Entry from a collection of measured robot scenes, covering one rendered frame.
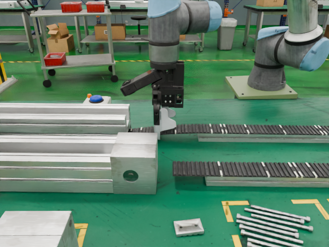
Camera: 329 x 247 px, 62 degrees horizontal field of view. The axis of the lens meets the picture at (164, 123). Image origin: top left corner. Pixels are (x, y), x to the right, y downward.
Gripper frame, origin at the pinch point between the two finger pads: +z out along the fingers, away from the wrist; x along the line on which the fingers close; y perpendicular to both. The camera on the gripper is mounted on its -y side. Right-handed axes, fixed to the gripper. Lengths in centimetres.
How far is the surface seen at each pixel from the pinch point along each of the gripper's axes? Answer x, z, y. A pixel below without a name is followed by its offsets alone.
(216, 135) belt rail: -2.0, 0.5, 16.7
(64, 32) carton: 473, 47, -198
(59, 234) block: -42.8, -7.1, -11.2
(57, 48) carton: 451, 73, -210
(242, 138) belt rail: -2.0, 1.2, 24.0
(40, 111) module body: 2.3, -4.7, -33.4
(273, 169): -19.2, -1.0, 26.6
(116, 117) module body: -4.2, -6.1, -10.2
